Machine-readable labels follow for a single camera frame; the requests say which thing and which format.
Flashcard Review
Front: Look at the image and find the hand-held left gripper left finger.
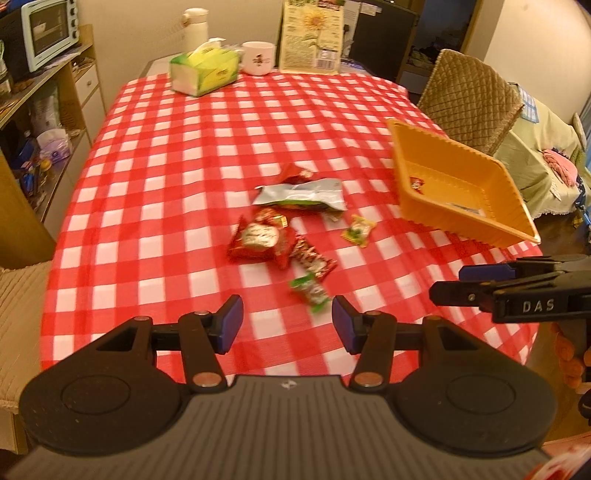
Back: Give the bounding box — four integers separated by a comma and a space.
92, 294, 245, 394

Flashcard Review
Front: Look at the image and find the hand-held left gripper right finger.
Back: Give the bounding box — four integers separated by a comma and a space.
331, 295, 482, 394

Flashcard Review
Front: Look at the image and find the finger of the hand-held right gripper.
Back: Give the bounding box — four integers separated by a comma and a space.
458, 255, 589, 282
428, 271, 573, 307

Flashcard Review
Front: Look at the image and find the green white candy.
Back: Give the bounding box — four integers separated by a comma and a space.
288, 272, 329, 313

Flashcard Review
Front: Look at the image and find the long red brown snack bar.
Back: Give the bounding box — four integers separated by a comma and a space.
291, 235, 338, 283

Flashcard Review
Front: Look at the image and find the red round snack packet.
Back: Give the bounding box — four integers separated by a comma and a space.
226, 208, 296, 269

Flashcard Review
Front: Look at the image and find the yellow green candy packet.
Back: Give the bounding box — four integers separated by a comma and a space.
341, 215, 377, 249

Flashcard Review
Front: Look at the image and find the orange plastic tray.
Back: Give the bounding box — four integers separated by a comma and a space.
387, 117, 542, 249

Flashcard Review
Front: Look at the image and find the silver snack bag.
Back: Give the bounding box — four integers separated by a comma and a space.
252, 178, 347, 214

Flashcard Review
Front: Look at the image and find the sofa with green cover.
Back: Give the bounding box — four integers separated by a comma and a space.
494, 83, 591, 221

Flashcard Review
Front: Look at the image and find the pink cloth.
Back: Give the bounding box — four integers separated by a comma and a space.
542, 148, 579, 186

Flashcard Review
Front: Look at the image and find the red crinkled candy wrapper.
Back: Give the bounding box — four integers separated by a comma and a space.
277, 162, 315, 185

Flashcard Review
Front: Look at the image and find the red white checked tablecloth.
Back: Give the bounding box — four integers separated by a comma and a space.
39, 69, 543, 376

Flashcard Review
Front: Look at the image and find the blue checked towel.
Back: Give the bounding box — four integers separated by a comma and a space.
516, 85, 542, 123

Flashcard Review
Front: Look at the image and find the quilted beige chair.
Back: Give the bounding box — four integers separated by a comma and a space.
418, 48, 527, 158

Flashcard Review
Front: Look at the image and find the beige ribbed cushion chair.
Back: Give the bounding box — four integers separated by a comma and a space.
0, 261, 55, 455

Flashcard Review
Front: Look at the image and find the purple white packet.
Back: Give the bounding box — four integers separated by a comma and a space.
36, 129, 73, 163

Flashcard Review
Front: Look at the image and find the green tissue box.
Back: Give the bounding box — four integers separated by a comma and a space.
168, 39, 242, 97

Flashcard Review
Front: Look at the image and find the black fridge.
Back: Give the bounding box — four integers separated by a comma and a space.
342, 0, 421, 85

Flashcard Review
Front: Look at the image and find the white printed mug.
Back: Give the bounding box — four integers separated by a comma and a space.
239, 41, 278, 77

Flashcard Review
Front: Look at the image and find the wooden shelf unit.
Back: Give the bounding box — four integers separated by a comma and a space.
0, 23, 109, 269

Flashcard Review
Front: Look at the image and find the white plastic bag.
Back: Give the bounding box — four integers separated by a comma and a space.
30, 88, 64, 136

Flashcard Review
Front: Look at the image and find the sunflower print seed bag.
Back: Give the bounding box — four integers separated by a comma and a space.
278, 0, 346, 75

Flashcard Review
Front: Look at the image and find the white thermos bottle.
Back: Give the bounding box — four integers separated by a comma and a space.
180, 8, 211, 51

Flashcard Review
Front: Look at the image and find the pale blue toaster oven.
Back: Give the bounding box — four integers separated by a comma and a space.
0, 0, 81, 81

